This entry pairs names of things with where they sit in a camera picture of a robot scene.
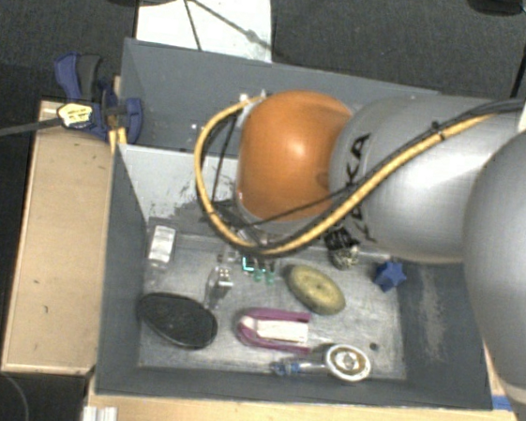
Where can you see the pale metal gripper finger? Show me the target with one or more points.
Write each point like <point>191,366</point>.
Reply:
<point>222,258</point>
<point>219,286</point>

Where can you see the black oval disc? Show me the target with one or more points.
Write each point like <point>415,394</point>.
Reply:
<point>176,320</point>

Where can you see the clear plastic packet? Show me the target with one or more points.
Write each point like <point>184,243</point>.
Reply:
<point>162,245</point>

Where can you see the yellow-green round disc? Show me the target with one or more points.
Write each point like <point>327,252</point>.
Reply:
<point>314,290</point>

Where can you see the purple and white stapler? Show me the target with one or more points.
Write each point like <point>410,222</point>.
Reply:
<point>277,331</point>

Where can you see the speckled grey stone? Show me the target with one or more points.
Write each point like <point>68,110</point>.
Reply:
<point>345,257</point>

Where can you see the clear tube with blue cap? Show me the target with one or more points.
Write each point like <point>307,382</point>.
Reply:
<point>294,367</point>

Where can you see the grey metal bin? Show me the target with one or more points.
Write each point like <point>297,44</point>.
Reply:
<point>373,321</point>

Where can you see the blue star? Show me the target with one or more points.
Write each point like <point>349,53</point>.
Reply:
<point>390,276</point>

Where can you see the white round tape measure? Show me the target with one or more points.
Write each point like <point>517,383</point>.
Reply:
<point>347,363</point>

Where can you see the pale wood flat board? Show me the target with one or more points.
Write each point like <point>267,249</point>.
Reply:
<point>63,248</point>

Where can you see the black cylinder on white bracket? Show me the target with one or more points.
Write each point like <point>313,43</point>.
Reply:
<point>338,241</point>

